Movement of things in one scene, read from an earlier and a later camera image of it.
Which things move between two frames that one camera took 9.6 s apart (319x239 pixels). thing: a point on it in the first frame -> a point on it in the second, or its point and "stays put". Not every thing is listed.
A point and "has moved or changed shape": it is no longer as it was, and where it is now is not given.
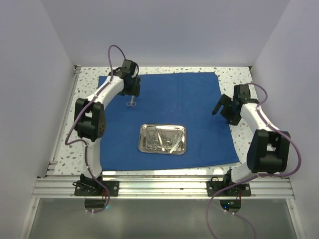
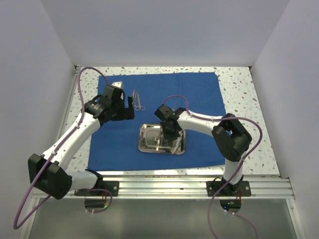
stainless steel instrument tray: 163,139 stays put
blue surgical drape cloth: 187,99 stays put
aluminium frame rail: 163,187 stays put
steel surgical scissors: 131,103 has moved or changed shape
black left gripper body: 129,90 -> 120,113
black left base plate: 87,188 stays put
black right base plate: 214,187 stays put
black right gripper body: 232,116 -> 169,135
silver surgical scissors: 153,145 -> 138,103
